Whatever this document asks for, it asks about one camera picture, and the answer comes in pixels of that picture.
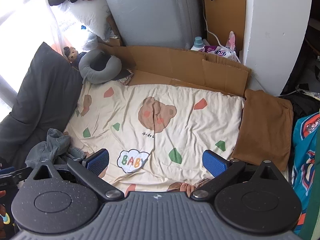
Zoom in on white pillar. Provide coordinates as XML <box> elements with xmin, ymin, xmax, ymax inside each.
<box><xmin>242</xmin><ymin>0</ymin><xmax>312</xmax><ymax>96</ymax></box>

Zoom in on grey wrapped appliance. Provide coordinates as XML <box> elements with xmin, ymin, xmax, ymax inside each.
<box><xmin>106</xmin><ymin>0</ymin><xmax>201</xmax><ymax>49</ymax></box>

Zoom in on blue cap detergent bottle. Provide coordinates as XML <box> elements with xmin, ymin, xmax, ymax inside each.
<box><xmin>191</xmin><ymin>36</ymin><xmax>205</xmax><ymax>51</ymax></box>

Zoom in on white cable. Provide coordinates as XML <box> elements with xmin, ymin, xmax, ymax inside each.
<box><xmin>202</xmin><ymin>4</ymin><xmax>241</xmax><ymax>63</ymax></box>

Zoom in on white patterned bed sheet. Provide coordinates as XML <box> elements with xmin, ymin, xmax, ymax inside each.
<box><xmin>65</xmin><ymin>81</ymin><xmax>244</xmax><ymax>192</ymax></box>

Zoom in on grey blue jeans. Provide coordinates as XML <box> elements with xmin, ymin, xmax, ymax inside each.
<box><xmin>25</xmin><ymin>128</ymin><xmax>86</xmax><ymax>168</ymax></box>

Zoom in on purple white plastic bag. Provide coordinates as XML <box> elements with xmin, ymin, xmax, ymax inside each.
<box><xmin>202</xmin><ymin>31</ymin><xmax>241</xmax><ymax>63</ymax></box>

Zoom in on teal patterned garment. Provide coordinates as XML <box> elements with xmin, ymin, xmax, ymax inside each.
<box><xmin>291</xmin><ymin>113</ymin><xmax>319</xmax><ymax>234</ymax></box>

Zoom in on white pillow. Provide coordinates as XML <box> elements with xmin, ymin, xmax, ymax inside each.
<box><xmin>58</xmin><ymin>0</ymin><xmax>112</xmax><ymax>42</ymax></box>

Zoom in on small plush doll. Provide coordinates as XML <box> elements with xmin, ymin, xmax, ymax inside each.
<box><xmin>63</xmin><ymin>47</ymin><xmax>86</xmax><ymax>64</ymax></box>

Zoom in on person's bare foot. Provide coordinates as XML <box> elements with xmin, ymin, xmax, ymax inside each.
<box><xmin>176</xmin><ymin>183</ymin><xmax>196</xmax><ymax>197</ymax></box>

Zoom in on grey neck pillow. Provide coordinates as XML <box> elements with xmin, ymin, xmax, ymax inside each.
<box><xmin>79</xmin><ymin>49</ymin><xmax>122</xmax><ymax>85</ymax></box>

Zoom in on upright cardboard panel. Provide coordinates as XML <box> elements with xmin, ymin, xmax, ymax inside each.
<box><xmin>204</xmin><ymin>0</ymin><xmax>246</xmax><ymax>51</ymax></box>

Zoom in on large cardboard sheet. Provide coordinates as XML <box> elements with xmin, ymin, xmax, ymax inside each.
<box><xmin>99</xmin><ymin>43</ymin><xmax>251</xmax><ymax>96</ymax></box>

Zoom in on brown shirt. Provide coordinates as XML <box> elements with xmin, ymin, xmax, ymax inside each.
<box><xmin>232</xmin><ymin>89</ymin><xmax>293</xmax><ymax>172</ymax></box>

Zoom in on person's hand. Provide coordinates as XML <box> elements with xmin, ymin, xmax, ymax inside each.
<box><xmin>0</xmin><ymin>190</ymin><xmax>7</xmax><ymax>206</ymax></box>

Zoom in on dark grey cushion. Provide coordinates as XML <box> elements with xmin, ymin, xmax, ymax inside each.
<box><xmin>1</xmin><ymin>43</ymin><xmax>82</xmax><ymax>169</ymax></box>

